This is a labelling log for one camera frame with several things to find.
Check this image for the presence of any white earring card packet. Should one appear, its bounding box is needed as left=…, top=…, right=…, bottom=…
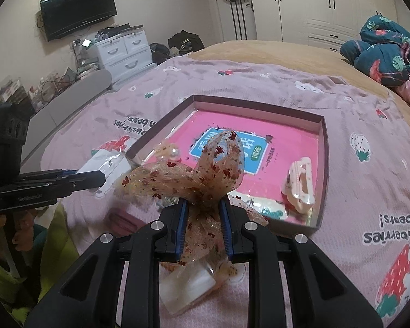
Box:
left=78, top=149, right=132, bottom=198

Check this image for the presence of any clear plastic jewelry packet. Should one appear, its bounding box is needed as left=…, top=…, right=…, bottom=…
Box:
left=159, top=260, right=216, bottom=315

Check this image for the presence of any cream hair claw clip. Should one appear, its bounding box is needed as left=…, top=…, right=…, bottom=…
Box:
left=281, top=157, right=315, bottom=214

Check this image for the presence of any pearl bow hair clip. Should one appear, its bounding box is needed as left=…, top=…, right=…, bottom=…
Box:
left=154, top=143, right=181, bottom=162

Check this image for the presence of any sheer floral bow hair tie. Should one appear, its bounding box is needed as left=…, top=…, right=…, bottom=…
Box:
left=113, top=129, right=270, bottom=270

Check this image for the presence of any maroon oval hair clip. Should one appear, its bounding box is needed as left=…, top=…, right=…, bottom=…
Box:
left=106, top=208, right=146, bottom=238

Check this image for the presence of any grey bed footboard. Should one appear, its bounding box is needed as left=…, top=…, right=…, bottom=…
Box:
left=21, top=70, right=112, bottom=165

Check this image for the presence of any green garment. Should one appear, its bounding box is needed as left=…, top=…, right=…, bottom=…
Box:
left=0, top=204, right=79, bottom=327

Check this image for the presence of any white drawer cabinet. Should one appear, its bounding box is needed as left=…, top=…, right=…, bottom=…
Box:
left=87, top=26, right=155, bottom=90

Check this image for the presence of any dark shallow cardboard box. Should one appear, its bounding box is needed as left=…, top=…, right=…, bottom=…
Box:
left=127, top=95, right=329, bottom=235

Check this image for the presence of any pink book in box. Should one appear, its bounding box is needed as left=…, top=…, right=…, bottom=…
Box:
left=165, top=110, right=319, bottom=226

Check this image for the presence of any black bag on floor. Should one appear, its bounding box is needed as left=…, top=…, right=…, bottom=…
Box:
left=150, top=30, right=204, bottom=65

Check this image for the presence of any teal floral quilt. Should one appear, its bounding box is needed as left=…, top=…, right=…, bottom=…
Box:
left=339, top=15, right=410, bottom=87

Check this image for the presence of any white wardrobe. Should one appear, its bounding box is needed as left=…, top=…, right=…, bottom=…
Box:
left=252, top=0, right=398, bottom=51

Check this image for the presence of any wall mounted black television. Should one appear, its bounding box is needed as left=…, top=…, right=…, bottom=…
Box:
left=40, top=0, right=117, bottom=42

